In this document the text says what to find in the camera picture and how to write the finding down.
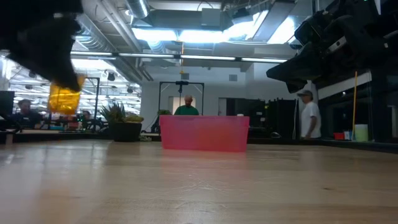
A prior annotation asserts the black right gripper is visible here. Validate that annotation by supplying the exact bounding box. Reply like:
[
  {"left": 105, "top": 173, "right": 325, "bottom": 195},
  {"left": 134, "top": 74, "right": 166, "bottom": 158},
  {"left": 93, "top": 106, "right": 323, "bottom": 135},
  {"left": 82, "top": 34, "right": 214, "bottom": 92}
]
[{"left": 266, "top": 0, "right": 389, "bottom": 94}]

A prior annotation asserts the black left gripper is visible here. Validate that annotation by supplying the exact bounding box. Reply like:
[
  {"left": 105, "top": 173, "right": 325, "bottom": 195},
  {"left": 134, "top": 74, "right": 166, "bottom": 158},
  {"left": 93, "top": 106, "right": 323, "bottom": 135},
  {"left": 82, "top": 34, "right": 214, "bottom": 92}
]
[{"left": 0, "top": 0, "right": 83, "bottom": 93}]

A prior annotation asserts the orange pill bottle white cap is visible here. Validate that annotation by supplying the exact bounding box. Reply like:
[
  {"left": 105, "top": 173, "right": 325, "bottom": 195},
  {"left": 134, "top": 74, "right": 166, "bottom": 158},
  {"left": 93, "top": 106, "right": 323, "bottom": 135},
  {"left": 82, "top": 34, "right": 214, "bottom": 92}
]
[{"left": 48, "top": 74, "right": 86, "bottom": 115}]

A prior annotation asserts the pink translucent plastic basket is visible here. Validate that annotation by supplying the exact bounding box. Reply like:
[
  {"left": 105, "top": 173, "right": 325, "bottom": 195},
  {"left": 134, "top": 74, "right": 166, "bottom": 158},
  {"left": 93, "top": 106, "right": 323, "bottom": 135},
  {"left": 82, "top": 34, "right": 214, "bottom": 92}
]
[{"left": 159, "top": 114, "right": 251, "bottom": 153}]

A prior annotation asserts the person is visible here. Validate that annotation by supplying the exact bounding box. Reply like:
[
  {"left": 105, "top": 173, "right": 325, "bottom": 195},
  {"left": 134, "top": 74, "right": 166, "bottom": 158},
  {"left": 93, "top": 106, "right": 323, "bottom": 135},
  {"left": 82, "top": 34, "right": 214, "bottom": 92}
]
[
  {"left": 173, "top": 95, "right": 200, "bottom": 116},
  {"left": 297, "top": 90, "right": 322, "bottom": 140},
  {"left": 11, "top": 98, "right": 44, "bottom": 130},
  {"left": 80, "top": 110, "right": 94, "bottom": 130}
]

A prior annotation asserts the black monitor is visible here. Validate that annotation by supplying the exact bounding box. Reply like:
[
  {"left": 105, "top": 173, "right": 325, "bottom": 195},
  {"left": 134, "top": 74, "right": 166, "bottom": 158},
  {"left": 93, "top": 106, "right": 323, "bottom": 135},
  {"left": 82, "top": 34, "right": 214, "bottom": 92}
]
[{"left": 0, "top": 90, "right": 16, "bottom": 118}]

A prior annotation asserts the light green bucket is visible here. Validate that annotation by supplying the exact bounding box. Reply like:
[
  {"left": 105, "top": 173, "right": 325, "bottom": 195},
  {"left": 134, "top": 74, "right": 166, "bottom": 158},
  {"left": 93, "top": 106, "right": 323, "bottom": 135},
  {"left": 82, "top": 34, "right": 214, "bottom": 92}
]
[{"left": 354, "top": 124, "right": 369, "bottom": 142}]

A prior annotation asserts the potted succulent plant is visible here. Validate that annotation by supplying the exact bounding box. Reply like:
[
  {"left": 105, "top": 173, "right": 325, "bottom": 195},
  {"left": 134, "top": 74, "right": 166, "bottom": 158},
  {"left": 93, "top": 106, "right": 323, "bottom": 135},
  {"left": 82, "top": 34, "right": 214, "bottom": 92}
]
[{"left": 98, "top": 101, "right": 146, "bottom": 143}]

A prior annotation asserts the long ceiling light strip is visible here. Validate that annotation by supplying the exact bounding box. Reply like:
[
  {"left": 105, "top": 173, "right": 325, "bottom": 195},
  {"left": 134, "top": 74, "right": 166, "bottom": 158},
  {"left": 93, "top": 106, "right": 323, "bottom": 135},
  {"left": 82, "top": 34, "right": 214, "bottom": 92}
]
[{"left": 70, "top": 51, "right": 289, "bottom": 63}]

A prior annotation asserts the black aluminium table frame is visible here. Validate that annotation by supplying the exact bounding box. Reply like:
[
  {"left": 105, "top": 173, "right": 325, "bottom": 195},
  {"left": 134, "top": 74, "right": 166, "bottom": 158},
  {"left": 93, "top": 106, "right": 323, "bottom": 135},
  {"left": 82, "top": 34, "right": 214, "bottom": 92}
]
[{"left": 0, "top": 129, "right": 398, "bottom": 153}]

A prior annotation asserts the silver ventilation duct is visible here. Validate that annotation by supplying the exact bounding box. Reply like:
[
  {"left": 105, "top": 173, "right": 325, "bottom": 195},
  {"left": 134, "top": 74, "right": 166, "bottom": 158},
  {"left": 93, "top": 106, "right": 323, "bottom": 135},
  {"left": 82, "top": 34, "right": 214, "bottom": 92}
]
[{"left": 124, "top": 0, "right": 150, "bottom": 19}]

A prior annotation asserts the black camera rig frame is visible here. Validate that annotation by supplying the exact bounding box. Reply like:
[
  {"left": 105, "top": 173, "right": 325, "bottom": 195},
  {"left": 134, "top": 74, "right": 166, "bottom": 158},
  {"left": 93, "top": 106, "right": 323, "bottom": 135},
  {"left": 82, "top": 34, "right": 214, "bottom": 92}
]
[{"left": 158, "top": 80, "right": 205, "bottom": 116}]

